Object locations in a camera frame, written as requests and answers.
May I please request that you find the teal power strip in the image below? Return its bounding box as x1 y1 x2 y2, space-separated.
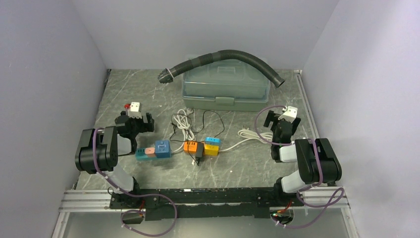
135 148 157 161

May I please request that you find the black power adapter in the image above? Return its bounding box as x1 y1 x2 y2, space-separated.
195 142 204 166

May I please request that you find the translucent green storage box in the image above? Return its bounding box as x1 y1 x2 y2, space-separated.
182 59 271 112

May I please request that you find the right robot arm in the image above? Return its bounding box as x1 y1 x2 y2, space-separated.
263 107 342 206

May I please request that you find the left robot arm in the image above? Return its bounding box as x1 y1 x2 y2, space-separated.
75 111 155 209

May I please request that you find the blue cube socket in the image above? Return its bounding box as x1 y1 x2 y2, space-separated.
155 140 172 159

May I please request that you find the yellow cube socket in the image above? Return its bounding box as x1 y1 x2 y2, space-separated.
204 144 219 156

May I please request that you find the orange power strip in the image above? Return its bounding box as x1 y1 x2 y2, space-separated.
183 141 198 154

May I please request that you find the white cable of orange strip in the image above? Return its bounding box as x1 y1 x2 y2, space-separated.
218 129 276 153

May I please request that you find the pink small block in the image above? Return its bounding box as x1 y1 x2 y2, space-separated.
145 147 155 155

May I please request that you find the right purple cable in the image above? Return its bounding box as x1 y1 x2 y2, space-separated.
254 105 345 230

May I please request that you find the light blue adapter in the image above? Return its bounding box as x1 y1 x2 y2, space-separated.
205 137 221 146

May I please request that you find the aluminium rail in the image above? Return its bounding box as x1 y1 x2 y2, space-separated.
59 186 348 212

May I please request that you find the black corrugated hose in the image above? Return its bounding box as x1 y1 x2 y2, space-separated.
157 50 286 90

